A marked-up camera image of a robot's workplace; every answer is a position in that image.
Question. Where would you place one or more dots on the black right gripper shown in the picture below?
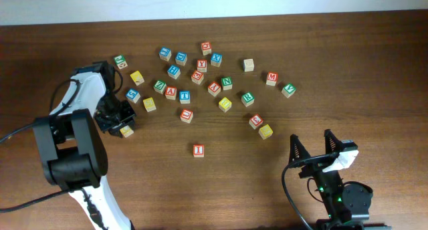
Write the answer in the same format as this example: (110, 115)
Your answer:
(320, 160)

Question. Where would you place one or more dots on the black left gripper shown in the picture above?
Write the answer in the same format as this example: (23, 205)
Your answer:
(130, 113)

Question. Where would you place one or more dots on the yellow O wooden block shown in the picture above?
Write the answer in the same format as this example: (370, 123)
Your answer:
(126, 131)

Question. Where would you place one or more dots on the red I wooden block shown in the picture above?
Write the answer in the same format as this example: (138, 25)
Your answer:
(198, 150)

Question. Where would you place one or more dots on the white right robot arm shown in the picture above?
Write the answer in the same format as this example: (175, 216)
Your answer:
(347, 203)

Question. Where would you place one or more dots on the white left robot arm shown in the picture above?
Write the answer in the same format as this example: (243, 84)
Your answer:
(71, 150)

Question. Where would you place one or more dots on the yellow block centre left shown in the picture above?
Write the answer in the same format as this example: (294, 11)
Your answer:
(149, 104)

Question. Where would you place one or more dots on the yellow block upper middle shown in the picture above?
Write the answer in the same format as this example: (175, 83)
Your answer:
(137, 78)

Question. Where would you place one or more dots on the yellow S wooden block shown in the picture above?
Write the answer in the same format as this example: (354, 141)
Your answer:
(265, 131)

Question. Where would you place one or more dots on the green Z wooden block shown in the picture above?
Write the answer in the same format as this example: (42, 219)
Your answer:
(160, 86)

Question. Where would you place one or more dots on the red A wooden block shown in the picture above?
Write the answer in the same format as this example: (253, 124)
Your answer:
(171, 93)

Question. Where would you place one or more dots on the red U wooden block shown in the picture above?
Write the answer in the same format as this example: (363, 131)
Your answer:
(186, 116)

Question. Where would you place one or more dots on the green V wooden block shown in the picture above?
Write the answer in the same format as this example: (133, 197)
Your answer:
(288, 90)

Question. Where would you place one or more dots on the green J wooden block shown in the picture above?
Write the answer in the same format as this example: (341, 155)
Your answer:
(120, 61)

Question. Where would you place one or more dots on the red 3 wooden block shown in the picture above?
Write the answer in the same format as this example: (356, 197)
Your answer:
(255, 121)

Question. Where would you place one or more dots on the blue T wooden block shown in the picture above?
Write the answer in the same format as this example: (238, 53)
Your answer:
(184, 97)

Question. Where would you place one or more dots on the blue H wooden block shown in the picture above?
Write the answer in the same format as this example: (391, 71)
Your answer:
(174, 72)

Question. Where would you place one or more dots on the green R wooden block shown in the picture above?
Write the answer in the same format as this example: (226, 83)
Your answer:
(247, 99)

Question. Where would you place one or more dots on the red M wooden block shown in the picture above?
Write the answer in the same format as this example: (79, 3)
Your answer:
(272, 78)

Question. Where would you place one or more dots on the red E wooden block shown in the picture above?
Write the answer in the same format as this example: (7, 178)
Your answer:
(197, 77)

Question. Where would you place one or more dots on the blue D wooden block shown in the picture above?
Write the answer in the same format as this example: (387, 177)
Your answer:
(181, 58)

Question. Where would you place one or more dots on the red Y block lower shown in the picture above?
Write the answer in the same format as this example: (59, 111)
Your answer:
(214, 89)

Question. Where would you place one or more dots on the red y block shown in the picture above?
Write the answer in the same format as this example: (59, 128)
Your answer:
(214, 89)
(202, 65)

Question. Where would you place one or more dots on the yellow wooden block near R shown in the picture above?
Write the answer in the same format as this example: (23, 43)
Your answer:
(225, 104)

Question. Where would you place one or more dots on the red Y block upper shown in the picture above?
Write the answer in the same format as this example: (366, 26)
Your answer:
(202, 65)

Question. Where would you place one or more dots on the plain wooden block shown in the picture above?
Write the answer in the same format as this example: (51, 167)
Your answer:
(248, 65)

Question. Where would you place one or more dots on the green N wooden block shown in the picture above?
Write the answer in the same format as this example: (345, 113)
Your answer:
(227, 83)

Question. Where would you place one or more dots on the blue X wooden block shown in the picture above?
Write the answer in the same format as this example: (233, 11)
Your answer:
(216, 59)

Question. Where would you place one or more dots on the red C wooden block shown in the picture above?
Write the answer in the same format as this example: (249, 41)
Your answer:
(206, 48)

